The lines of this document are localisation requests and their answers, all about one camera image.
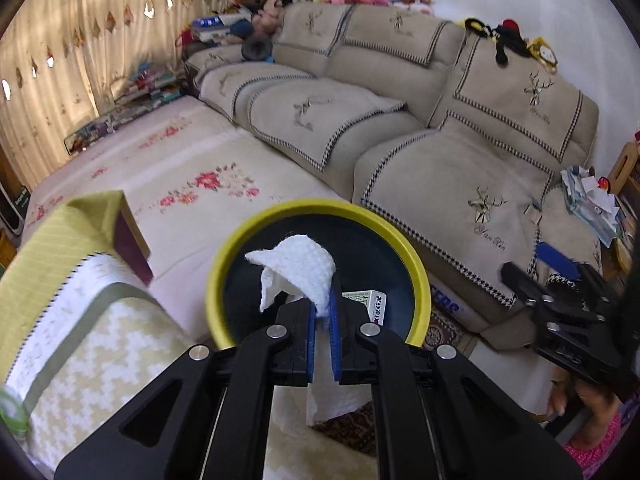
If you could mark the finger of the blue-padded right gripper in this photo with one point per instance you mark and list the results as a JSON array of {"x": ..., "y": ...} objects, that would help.
[{"x": 563, "y": 265}]

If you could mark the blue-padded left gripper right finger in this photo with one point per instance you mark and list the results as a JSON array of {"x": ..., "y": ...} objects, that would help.
[{"x": 436, "y": 415}]

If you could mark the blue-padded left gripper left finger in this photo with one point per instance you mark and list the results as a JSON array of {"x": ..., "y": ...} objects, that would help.
[{"x": 207, "y": 415}]

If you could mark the yellow-rimmed black trash bin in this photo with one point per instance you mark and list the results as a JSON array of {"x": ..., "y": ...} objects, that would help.
[{"x": 369, "y": 253}]

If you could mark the red patterned rug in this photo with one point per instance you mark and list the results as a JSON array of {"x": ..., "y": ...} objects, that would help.
[{"x": 443, "y": 330}]

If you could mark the beige sectional sofa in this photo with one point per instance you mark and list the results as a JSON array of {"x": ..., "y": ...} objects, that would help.
[{"x": 411, "y": 117}]

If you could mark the cream zigzag tablecloth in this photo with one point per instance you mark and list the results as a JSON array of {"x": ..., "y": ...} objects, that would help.
[{"x": 78, "y": 349}]

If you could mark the small paper box in bin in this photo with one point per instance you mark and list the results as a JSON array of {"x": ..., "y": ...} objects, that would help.
[{"x": 373, "y": 300}]

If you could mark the yellow-green table runner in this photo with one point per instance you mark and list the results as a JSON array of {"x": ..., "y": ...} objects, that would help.
[{"x": 75, "y": 230}]

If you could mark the white floral floor mat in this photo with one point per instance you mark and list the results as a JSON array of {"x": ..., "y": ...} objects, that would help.
[{"x": 190, "y": 178}]

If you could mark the row of books on floor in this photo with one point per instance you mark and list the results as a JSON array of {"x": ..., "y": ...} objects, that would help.
[{"x": 149, "y": 88}]

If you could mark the beige patterned curtain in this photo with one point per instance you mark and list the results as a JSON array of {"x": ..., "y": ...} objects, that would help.
[{"x": 64, "y": 61}]

